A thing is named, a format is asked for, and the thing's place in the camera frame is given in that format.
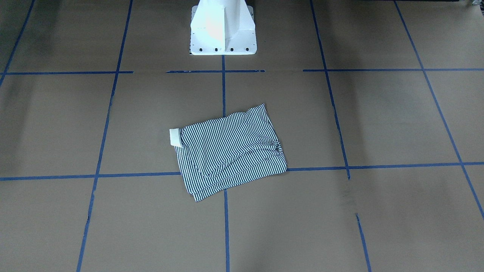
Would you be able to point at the striped polo shirt white collar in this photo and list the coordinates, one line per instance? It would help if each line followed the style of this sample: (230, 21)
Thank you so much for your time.
(222, 153)

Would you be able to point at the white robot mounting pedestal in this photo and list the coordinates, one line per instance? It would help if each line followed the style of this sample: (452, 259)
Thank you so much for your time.
(222, 27)

